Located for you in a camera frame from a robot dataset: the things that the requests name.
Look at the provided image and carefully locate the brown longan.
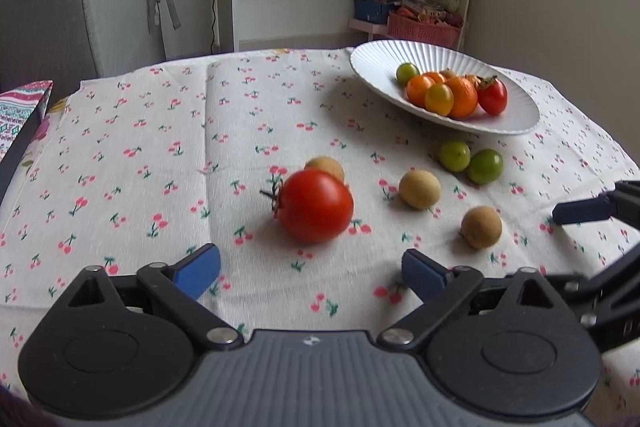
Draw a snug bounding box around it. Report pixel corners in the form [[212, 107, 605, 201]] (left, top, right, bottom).
[[440, 68, 457, 79], [460, 206, 502, 251]]

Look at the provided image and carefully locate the pale yellow longan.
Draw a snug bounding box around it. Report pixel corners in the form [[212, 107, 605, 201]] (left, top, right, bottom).
[[398, 170, 442, 210]]

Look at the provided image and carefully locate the light green tomato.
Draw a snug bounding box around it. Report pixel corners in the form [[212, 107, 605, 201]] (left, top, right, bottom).
[[437, 140, 471, 173]]

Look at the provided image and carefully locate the red tomato with stem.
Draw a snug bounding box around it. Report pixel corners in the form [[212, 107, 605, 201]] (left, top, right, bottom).
[[476, 76, 509, 117]]

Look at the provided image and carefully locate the big red tomato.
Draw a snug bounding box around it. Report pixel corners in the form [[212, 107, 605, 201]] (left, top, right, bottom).
[[259, 168, 355, 243]]

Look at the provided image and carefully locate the tan longan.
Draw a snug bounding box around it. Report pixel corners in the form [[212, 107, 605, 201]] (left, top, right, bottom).
[[305, 156, 345, 183]]

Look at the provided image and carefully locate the yellow-brown tomato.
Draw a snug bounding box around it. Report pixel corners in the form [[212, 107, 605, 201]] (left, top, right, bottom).
[[424, 83, 454, 117]]

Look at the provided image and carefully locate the orange cherry tomato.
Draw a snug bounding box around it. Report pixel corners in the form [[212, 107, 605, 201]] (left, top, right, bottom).
[[406, 75, 434, 108]]

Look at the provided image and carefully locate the dark green tomato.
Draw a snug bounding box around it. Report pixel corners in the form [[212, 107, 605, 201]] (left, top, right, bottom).
[[395, 63, 420, 87]]

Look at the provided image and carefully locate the orange mandarin with stem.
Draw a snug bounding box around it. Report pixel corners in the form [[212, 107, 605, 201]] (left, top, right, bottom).
[[464, 75, 484, 90]]

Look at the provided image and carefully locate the cherry print tablecloth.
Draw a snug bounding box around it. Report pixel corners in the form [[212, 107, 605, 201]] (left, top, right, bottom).
[[1, 50, 639, 392]]

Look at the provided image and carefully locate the large orange mandarin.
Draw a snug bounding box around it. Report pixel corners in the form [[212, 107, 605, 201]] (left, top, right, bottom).
[[445, 77, 477, 119]]

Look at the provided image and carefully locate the small orange tomato in plate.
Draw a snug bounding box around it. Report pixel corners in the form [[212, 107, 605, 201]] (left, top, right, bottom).
[[425, 72, 447, 83]]

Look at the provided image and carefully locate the red plastic basket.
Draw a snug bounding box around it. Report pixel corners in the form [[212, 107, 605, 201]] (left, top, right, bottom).
[[387, 12, 461, 49]]

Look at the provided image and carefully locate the patterned box at left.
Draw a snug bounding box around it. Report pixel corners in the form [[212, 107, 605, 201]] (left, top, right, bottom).
[[0, 80, 53, 197]]

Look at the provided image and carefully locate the white ribbed plate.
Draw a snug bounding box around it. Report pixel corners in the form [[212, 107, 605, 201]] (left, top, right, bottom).
[[349, 40, 540, 135]]

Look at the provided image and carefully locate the blue plastic basket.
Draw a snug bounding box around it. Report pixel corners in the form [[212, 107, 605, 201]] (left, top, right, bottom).
[[354, 0, 396, 25]]

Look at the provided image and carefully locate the grey sofa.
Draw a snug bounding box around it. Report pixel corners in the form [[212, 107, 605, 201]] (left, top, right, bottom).
[[1, 0, 166, 101]]

